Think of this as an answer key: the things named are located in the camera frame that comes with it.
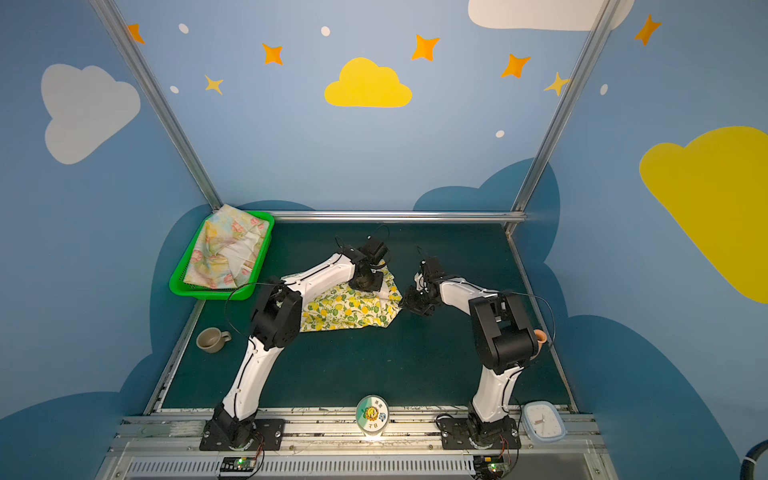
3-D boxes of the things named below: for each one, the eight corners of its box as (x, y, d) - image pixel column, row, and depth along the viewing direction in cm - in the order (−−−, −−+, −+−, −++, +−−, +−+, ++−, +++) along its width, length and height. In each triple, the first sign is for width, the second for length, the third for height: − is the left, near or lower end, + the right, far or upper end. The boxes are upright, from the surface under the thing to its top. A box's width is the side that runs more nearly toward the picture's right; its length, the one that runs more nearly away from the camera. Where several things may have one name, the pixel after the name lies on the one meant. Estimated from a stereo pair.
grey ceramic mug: (199, 353, 89) (191, 347, 86) (207, 334, 93) (200, 327, 90) (227, 353, 89) (221, 347, 86) (234, 334, 93) (228, 327, 90)
